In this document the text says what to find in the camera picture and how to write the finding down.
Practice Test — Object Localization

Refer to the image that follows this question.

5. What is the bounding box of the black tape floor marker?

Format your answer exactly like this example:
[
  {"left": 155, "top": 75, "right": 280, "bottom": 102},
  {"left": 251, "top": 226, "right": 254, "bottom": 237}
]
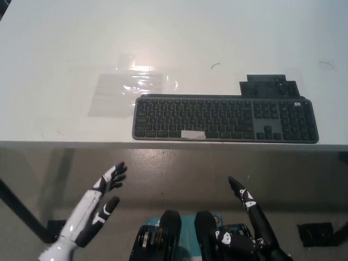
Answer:
[{"left": 296, "top": 222, "right": 335, "bottom": 248}]

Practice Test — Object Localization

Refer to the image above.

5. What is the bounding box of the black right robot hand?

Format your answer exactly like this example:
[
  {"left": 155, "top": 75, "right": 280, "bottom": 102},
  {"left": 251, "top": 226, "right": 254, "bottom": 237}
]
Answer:
[{"left": 214, "top": 175, "right": 283, "bottom": 256}]

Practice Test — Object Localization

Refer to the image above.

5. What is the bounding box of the black and teal robot torso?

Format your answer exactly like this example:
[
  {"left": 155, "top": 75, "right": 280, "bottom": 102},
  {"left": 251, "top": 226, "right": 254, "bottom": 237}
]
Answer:
[{"left": 129, "top": 209, "right": 258, "bottom": 261}]

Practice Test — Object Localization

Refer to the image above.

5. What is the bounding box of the dark grey wireless keyboard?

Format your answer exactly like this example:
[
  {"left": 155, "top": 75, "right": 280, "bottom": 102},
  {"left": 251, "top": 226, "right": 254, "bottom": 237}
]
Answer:
[{"left": 132, "top": 93, "right": 320, "bottom": 145}]

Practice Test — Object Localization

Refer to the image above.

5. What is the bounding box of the white tape strip on spacebar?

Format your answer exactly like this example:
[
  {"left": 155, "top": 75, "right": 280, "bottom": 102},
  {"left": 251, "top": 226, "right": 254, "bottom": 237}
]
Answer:
[{"left": 181, "top": 130, "right": 206, "bottom": 140}]

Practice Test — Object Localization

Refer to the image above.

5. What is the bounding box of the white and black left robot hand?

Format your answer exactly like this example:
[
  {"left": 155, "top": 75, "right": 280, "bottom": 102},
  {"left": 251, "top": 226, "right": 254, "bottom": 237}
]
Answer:
[{"left": 58, "top": 161, "right": 128, "bottom": 248}]

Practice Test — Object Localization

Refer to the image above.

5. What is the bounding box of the clear plastic sheet over paper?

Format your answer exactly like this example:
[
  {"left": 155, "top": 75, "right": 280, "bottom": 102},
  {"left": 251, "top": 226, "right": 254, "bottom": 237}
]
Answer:
[{"left": 86, "top": 53, "right": 181, "bottom": 119}]

